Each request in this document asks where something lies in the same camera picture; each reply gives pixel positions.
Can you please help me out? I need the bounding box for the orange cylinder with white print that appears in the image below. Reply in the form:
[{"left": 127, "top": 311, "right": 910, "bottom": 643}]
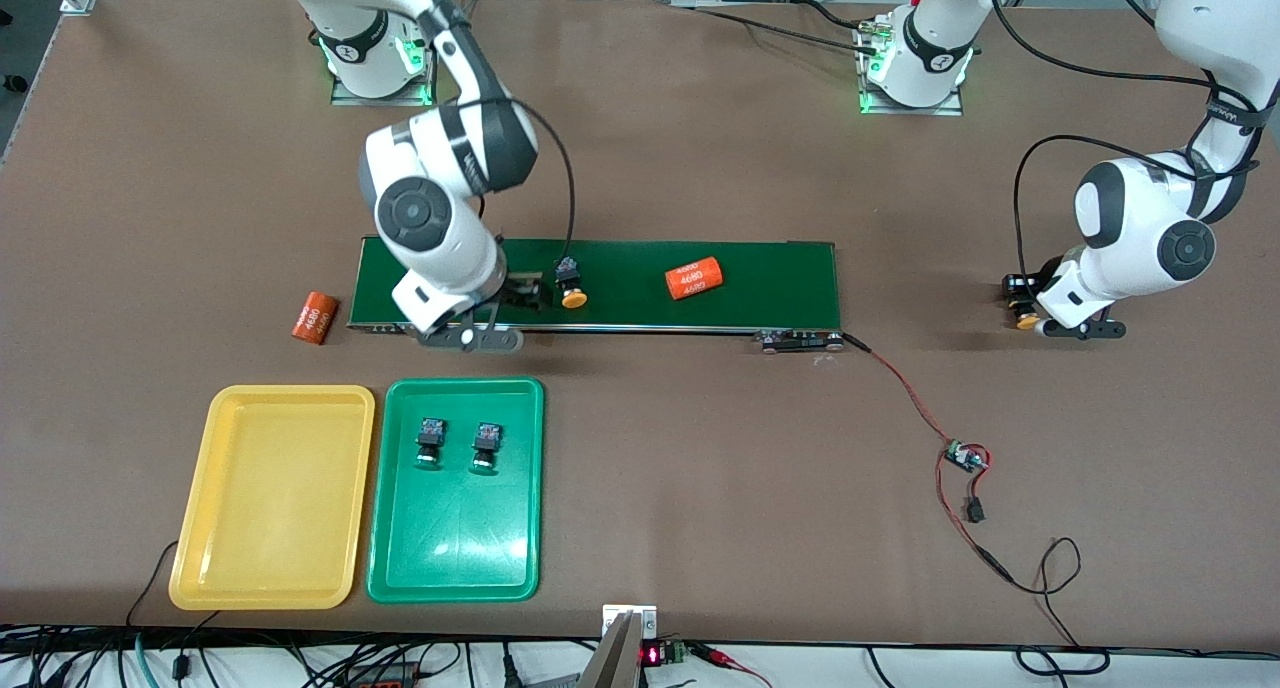
[
  {"left": 291, "top": 290, "right": 338, "bottom": 346},
  {"left": 664, "top": 256, "right": 724, "bottom": 301}
]

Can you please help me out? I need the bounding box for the small green circuit board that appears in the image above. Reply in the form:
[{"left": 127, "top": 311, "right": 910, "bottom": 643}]
[{"left": 943, "top": 438, "right": 992, "bottom": 475}]

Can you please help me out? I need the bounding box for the green conveyor belt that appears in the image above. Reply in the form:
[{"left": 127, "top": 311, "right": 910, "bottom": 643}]
[{"left": 347, "top": 235, "right": 847, "bottom": 355}]

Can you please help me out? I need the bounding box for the green plastic tray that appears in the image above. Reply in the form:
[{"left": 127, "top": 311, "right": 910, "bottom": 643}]
[{"left": 366, "top": 377, "right": 546, "bottom": 605}]

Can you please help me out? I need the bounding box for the yellow plastic tray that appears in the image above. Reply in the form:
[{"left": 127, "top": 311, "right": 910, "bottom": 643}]
[{"left": 168, "top": 384, "right": 377, "bottom": 611}]

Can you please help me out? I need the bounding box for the red black clip lead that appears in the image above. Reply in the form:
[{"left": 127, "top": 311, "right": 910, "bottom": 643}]
[{"left": 690, "top": 642, "right": 773, "bottom": 688}]

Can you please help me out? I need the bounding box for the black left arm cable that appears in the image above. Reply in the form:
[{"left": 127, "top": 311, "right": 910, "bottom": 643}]
[{"left": 985, "top": 0, "right": 1261, "bottom": 289}]

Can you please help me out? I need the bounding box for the red black wire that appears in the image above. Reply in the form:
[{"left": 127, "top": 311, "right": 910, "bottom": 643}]
[{"left": 843, "top": 334, "right": 1013, "bottom": 581}]

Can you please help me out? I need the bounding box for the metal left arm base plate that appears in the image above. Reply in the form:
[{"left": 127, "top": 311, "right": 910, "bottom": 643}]
[{"left": 855, "top": 18, "right": 966, "bottom": 117}]

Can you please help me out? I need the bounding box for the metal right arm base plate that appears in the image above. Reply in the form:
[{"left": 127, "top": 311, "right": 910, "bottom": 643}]
[{"left": 330, "top": 0, "right": 446, "bottom": 107}]

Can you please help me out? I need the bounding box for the thin black cable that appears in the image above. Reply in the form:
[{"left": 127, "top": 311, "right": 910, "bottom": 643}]
[
  {"left": 1005, "top": 536, "right": 1111, "bottom": 674},
  {"left": 125, "top": 540, "right": 181, "bottom": 629}
]

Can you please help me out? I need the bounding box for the black power cable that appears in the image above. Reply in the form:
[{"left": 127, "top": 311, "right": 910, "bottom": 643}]
[{"left": 668, "top": 3, "right": 886, "bottom": 54}]

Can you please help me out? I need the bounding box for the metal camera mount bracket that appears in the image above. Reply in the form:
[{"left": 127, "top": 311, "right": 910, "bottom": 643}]
[{"left": 575, "top": 604, "right": 659, "bottom": 688}]

